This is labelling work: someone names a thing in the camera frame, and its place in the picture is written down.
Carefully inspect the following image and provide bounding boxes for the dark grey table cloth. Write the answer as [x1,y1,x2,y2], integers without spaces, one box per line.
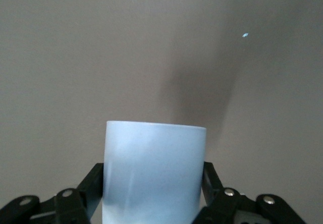
[0,0,323,224]

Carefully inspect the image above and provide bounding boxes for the light blue plastic cup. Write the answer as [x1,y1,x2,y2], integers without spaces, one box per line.
[102,120,207,224]

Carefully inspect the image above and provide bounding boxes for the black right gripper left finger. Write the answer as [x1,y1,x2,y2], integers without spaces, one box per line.
[0,162,104,224]

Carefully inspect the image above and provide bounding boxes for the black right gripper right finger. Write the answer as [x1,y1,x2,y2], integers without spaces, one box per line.
[194,161,309,224]

